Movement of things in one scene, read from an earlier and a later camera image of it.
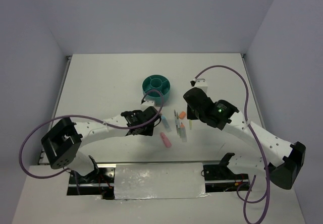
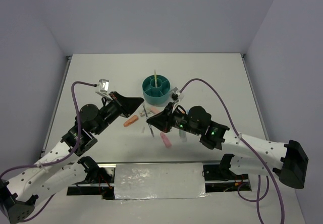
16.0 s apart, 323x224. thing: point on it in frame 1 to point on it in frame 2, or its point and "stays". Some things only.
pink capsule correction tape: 165,140 stays
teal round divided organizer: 158,82 stays
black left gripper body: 148,130 to 112,111
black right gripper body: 193,114 to 177,119
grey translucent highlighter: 183,133 stays
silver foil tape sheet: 162,180 stays
